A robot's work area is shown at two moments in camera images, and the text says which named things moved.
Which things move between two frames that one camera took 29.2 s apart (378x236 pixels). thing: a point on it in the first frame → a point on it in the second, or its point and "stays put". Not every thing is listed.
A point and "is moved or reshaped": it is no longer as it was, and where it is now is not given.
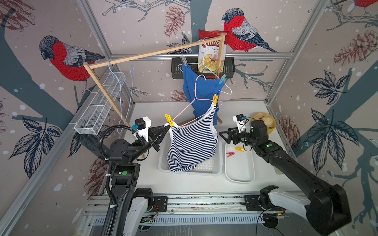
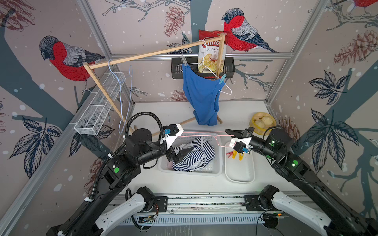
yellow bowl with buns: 269,121 stays put
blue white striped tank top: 190,145 is moved or reshaped
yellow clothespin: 239,149 is moved or reshaped
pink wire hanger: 193,100 → 203,132
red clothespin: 231,154 stays put
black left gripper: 154,139 → 171,154
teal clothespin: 222,79 stays put
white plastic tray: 239,163 stays put
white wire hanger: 203,63 stays put
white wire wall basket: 97,106 stays put
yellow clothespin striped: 169,120 → 235,153
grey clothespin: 183,58 stays put
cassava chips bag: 208,53 stays put
